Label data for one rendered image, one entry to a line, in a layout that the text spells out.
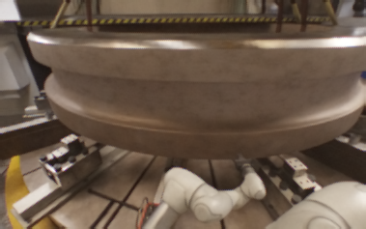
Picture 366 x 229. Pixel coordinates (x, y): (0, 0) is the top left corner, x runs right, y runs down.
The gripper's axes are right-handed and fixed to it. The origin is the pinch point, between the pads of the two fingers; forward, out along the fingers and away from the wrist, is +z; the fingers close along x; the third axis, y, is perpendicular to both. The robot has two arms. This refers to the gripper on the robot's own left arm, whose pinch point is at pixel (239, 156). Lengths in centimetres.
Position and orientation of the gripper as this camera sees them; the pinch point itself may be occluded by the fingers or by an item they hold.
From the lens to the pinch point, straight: 158.0
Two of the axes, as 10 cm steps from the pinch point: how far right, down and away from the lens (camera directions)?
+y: -0.1, -8.8, -4.7
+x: -10.0, 0.4, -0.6
